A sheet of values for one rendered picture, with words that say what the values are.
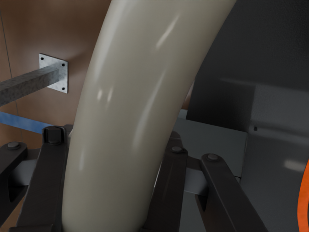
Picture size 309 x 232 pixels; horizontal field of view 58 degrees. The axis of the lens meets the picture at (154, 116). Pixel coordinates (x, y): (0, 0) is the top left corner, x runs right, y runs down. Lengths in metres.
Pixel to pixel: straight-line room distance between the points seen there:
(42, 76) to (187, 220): 1.12
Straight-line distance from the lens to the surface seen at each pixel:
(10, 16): 1.92
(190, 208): 0.94
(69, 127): 0.19
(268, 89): 1.36
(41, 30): 1.78
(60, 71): 1.75
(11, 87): 1.52
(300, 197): 1.63
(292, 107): 1.39
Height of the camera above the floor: 1.31
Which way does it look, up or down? 58 degrees down
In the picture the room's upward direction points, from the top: 137 degrees counter-clockwise
